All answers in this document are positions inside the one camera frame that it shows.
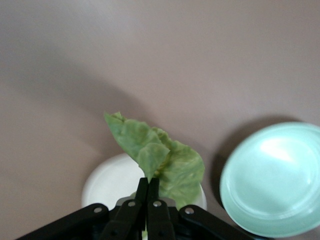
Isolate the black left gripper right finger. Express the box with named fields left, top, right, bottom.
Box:
left=146, top=177, right=253, bottom=240

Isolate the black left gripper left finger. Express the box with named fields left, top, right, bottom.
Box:
left=14, top=177, right=149, bottom=240

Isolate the green lettuce leaf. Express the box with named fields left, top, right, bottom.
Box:
left=103, top=111, right=206, bottom=211

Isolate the beige round plate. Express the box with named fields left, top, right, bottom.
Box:
left=81, top=152, right=209, bottom=211

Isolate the mint green round plate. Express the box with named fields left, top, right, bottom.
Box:
left=219, top=121, right=320, bottom=239

